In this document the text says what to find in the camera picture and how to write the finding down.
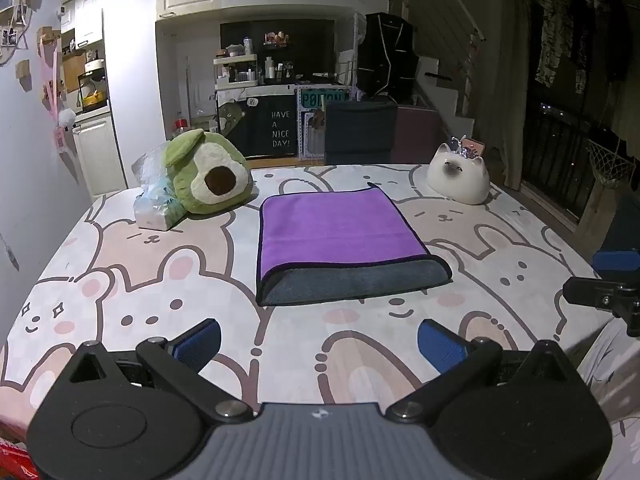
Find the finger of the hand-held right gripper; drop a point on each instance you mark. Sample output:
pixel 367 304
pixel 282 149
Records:
pixel 600 294
pixel 617 261

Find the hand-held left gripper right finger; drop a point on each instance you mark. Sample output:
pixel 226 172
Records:
pixel 441 347

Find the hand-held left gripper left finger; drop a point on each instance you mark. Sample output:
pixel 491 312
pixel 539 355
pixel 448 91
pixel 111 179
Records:
pixel 199 344

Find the purple and grey towel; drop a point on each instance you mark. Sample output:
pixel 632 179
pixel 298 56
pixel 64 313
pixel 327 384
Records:
pixel 330 225

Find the bunny print bedsheet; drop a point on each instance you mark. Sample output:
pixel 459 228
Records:
pixel 150 285

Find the light patterned cloth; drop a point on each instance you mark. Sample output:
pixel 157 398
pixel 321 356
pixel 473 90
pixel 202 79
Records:
pixel 617 385

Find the small basketball hoop net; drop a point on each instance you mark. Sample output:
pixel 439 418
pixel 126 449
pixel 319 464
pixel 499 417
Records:
pixel 607 162

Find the dark balcony railing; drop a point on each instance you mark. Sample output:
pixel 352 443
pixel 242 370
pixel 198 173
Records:
pixel 565 150

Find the clear wrapped tissue pack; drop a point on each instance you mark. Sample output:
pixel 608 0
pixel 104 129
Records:
pixel 154 206

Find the green avocado plush toy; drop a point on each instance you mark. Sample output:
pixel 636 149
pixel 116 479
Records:
pixel 197 187

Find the white cat-shaped ornament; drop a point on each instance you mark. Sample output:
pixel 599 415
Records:
pixel 457 180

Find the beige window curtain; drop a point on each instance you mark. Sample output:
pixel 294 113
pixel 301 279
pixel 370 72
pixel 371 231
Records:
pixel 515 110

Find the small colourful trinket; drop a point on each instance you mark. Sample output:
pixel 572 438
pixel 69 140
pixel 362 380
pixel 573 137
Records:
pixel 470 149

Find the dull pink box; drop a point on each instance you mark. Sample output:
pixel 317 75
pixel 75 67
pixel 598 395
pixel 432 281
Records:
pixel 420 135

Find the white kitchen base cabinet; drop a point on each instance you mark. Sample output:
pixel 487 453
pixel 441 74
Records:
pixel 97 155

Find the red lidded jar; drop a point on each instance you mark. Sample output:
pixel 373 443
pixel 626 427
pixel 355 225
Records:
pixel 180 126

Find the red packet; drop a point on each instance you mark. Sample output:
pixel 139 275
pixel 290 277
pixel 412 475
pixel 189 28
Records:
pixel 12 460

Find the black lettered curtain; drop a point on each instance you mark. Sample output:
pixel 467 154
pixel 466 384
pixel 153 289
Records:
pixel 260 132

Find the cartoon frog print curtain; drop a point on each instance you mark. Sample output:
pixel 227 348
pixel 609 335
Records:
pixel 229 120

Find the white staircase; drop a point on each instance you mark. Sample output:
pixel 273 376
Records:
pixel 450 105

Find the dark hanging clothes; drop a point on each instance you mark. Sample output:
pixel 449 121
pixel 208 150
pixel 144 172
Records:
pixel 575 35

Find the dark blue chair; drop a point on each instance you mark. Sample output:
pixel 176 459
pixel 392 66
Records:
pixel 357 132

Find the yellow lit kitchen appliance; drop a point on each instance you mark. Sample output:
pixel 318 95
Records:
pixel 92 92

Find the white countertop shelf rack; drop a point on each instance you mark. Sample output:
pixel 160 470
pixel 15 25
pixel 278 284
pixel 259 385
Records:
pixel 235 67

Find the black hanging jacket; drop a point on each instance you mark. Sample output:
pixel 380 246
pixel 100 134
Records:
pixel 387 60

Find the pink ribbon wall decoration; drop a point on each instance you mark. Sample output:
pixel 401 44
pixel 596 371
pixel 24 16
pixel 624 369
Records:
pixel 52 85

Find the white wall cabinet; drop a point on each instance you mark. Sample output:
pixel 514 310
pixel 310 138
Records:
pixel 87 15

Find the wall photo display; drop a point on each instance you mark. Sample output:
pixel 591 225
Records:
pixel 15 25

